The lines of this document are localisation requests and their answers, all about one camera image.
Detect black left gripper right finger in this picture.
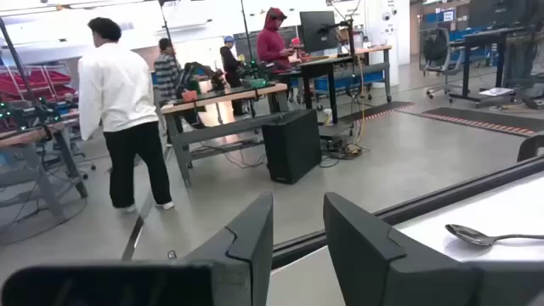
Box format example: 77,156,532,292
322,191,544,306

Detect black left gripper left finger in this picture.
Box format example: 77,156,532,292
0,191,275,306

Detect glossy black spoon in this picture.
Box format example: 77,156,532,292
444,223,544,249

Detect black computer tower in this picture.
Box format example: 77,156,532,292
261,108,323,185

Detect black striped floor mat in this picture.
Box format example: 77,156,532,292
420,106,537,138
337,100,416,125

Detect wooden-top grey workbench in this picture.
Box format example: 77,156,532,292
160,82,290,189
0,108,89,222

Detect blue storage bins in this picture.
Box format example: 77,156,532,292
313,70,386,93

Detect person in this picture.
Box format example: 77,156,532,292
218,35,247,116
77,16,176,213
255,6,295,73
152,37,184,107

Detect workbench with monitor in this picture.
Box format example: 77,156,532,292
292,44,393,125

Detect black standing desk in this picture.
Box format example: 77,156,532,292
449,25,530,106

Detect white column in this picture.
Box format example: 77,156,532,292
364,0,411,88

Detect grey office chair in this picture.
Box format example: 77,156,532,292
419,27,467,101

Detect black computer monitor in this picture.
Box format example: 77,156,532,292
298,10,340,54

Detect red bin rack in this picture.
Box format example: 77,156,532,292
0,63,78,105

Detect floor cable pile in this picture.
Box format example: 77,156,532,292
319,138,365,162

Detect black station frame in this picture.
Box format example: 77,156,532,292
157,0,254,63
0,16,37,105

